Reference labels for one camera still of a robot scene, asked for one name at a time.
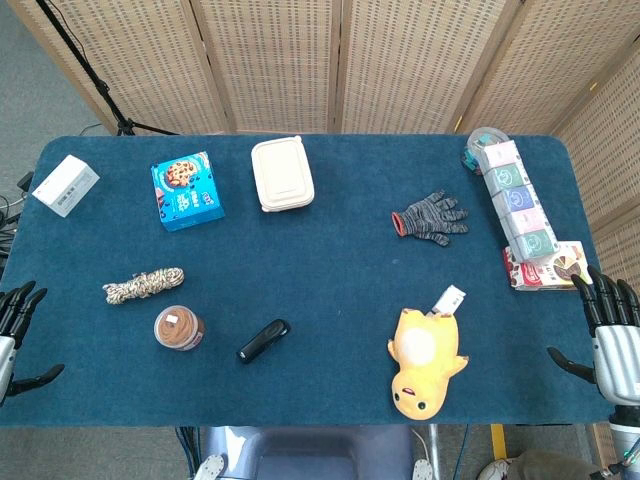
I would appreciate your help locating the blue cookie box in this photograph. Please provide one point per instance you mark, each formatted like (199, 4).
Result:
(186, 192)

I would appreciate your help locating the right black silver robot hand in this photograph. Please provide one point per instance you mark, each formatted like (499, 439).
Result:
(617, 360)

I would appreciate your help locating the white sneaker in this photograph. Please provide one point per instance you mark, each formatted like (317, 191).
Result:
(492, 470)

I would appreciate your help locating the clear plastic teal item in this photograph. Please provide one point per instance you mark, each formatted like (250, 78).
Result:
(475, 150)

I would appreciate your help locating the clear pack of colourful cubes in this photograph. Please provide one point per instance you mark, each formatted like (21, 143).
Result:
(517, 200)

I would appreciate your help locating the red white snack box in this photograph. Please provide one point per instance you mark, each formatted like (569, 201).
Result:
(547, 275)

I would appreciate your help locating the black-gray knit glove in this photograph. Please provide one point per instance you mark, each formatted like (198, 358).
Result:
(430, 217)

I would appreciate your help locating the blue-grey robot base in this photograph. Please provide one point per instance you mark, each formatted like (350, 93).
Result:
(305, 455)

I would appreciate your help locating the wicker folding screen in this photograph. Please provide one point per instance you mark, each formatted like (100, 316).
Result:
(275, 65)

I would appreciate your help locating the white robot base pad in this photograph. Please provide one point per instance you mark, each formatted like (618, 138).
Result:
(422, 471)
(210, 467)

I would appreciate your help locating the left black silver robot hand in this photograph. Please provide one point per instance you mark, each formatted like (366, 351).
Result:
(15, 310)

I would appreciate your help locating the black tripod stand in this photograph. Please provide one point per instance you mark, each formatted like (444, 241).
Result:
(95, 82)

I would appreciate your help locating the brown lidded plastic jar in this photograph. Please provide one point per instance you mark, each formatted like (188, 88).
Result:
(176, 327)

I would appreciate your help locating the black power adapter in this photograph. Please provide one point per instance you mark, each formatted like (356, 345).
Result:
(25, 181)

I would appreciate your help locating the white cardboard box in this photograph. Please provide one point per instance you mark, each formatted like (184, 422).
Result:
(65, 185)

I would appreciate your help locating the black stapler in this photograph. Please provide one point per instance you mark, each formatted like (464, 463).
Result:
(262, 342)

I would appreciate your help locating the yellow plush toy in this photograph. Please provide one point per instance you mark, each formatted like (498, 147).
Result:
(425, 360)

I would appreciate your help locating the beige lidded lunch box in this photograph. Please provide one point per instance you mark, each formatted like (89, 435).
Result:
(282, 175)

